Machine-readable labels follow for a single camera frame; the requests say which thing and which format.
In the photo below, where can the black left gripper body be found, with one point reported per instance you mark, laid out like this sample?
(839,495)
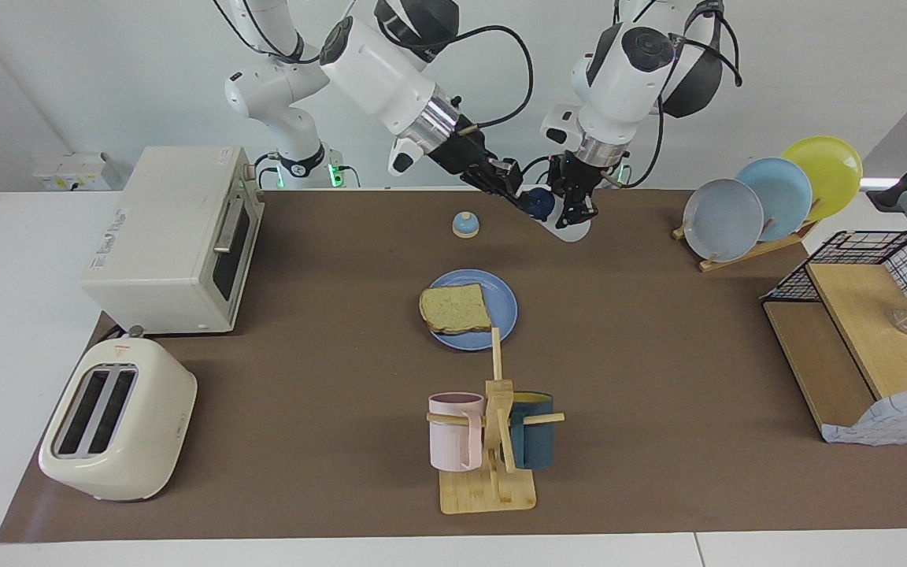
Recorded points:
(577,175)

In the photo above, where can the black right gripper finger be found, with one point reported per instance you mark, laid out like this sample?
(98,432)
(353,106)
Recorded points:
(512,175)

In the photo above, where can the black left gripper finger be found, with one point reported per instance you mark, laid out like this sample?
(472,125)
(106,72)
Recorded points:
(563,198)
(520,203)
(589,206)

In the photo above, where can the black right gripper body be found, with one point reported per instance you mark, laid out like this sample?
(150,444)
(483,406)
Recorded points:
(469,157)

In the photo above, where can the toast bread slice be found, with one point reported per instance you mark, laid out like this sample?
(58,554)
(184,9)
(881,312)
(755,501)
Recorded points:
(457,309)

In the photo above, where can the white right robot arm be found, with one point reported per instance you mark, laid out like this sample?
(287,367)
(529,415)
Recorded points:
(375,67)

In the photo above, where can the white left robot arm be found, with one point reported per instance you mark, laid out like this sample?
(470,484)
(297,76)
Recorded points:
(627,79)

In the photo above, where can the blue round plate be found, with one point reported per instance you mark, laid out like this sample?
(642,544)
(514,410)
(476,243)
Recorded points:
(502,307)

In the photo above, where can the pale grey-blue plate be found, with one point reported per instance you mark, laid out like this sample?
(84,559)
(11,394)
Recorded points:
(721,220)

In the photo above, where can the wooden plate rack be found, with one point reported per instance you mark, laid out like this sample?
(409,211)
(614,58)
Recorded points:
(745,256)

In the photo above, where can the light blue plate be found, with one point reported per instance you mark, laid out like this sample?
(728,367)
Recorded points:
(784,197)

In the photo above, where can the yellow plate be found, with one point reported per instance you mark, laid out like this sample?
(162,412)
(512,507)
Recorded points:
(831,173)

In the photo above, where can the small blue call bell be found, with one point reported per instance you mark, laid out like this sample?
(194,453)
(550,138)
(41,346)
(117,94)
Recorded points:
(465,226)

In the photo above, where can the brown table mat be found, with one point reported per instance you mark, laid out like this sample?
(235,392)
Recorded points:
(304,276)

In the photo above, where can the teal mug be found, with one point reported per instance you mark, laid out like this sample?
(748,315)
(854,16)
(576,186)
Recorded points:
(536,441)

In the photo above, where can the pink mug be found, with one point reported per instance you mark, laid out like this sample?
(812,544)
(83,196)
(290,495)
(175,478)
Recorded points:
(453,441)

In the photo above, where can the wooden mug tree stand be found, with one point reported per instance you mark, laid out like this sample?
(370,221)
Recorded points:
(485,492)

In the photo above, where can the white toaster oven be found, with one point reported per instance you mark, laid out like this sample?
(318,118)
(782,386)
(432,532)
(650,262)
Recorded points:
(154,236)

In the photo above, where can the white patterned cloth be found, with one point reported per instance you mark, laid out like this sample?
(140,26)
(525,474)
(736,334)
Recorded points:
(894,421)

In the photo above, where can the cream two-slot toaster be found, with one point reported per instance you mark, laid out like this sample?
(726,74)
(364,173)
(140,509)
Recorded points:
(150,425)

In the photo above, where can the white wall power box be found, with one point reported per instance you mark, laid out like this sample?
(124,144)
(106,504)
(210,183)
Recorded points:
(75,172)

